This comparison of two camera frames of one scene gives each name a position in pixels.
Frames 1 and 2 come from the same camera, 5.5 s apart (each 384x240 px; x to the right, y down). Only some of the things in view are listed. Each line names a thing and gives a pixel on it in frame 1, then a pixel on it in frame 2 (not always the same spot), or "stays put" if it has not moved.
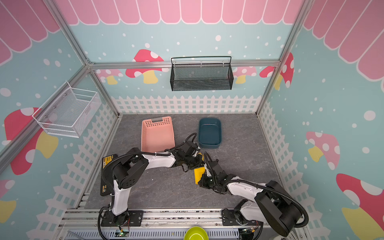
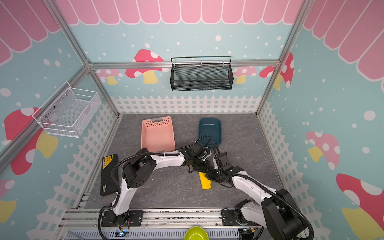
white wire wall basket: (68, 112) stays put
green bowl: (196, 233) stays put
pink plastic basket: (157, 134) stays put
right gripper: (205, 180) -> (223, 163)
